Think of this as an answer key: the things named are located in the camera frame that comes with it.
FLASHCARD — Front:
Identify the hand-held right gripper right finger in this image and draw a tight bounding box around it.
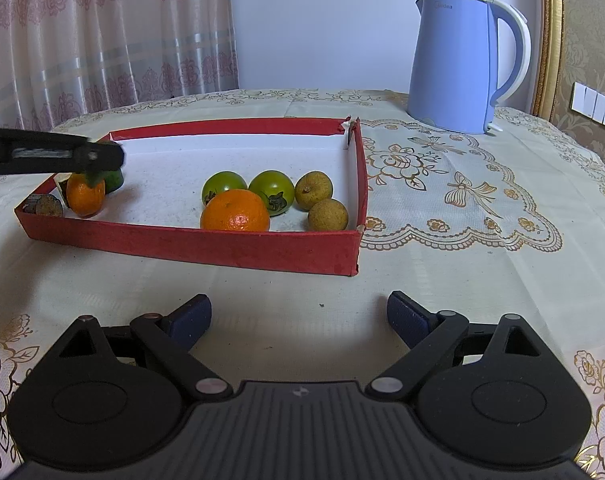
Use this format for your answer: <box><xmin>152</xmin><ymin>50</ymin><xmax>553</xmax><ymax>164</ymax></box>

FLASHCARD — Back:
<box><xmin>365</xmin><ymin>290</ymin><xmax>548</xmax><ymax>401</ymax></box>

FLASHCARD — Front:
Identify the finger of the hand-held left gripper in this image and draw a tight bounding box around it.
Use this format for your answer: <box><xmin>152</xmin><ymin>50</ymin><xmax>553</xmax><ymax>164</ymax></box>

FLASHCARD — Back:
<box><xmin>0</xmin><ymin>127</ymin><xmax>126</xmax><ymax>188</ymax></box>

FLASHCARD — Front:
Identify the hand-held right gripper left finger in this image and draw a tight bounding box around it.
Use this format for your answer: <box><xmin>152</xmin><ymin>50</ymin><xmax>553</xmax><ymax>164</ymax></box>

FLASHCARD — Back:
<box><xmin>57</xmin><ymin>295</ymin><xmax>233</xmax><ymax>400</ymax></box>

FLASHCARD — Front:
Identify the small orange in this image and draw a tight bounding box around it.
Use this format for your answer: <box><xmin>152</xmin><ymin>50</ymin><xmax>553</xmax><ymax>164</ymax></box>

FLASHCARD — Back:
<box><xmin>66</xmin><ymin>172</ymin><xmax>106</xmax><ymax>219</ymax></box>

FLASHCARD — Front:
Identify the red cardboard tray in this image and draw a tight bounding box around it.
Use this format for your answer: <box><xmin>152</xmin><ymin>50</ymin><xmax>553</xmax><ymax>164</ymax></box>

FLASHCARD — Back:
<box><xmin>15</xmin><ymin>116</ymin><xmax>369</xmax><ymax>277</ymax></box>

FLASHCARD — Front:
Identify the large orange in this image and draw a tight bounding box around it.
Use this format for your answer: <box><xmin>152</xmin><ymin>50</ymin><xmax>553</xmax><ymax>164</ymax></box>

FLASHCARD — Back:
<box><xmin>200</xmin><ymin>189</ymin><xmax>272</xmax><ymax>233</ymax></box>

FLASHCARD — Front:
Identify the green tomato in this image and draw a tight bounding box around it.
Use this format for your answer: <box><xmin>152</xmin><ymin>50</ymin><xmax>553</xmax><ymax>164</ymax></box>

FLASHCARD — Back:
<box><xmin>202</xmin><ymin>171</ymin><xmax>248</xmax><ymax>207</ymax></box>
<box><xmin>248</xmin><ymin>170</ymin><xmax>296</xmax><ymax>217</ymax></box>

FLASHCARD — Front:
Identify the brown longan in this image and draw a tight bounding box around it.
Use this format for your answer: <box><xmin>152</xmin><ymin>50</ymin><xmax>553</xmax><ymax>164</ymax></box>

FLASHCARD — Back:
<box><xmin>307</xmin><ymin>198</ymin><xmax>349</xmax><ymax>233</ymax></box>
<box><xmin>295</xmin><ymin>171</ymin><xmax>334</xmax><ymax>211</ymax></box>

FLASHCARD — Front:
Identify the pink patterned curtain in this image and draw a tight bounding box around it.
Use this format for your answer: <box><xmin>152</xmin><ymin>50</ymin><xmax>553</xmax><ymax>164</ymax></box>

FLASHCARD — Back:
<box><xmin>0</xmin><ymin>0</ymin><xmax>240</xmax><ymax>133</ymax></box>

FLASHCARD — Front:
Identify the blue electric kettle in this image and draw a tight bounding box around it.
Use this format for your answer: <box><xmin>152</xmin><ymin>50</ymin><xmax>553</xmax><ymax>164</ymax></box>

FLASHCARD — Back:
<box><xmin>407</xmin><ymin>0</ymin><xmax>532</xmax><ymax>135</ymax></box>

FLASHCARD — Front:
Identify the white wall switch panel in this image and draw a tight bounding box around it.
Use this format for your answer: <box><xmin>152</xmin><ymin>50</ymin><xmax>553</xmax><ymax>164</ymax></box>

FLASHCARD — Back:
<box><xmin>571</xmin><ymin>81</ymin><xmax>605</xmax><ymax>128</ymax></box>

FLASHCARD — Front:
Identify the gold ornate frame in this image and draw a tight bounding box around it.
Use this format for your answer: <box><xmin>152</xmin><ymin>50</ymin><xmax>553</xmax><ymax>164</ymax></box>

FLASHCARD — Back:
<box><xmin>529</xmin><ymin>0</ymin><xmax>567</xmax><ymax>121</ymax></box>

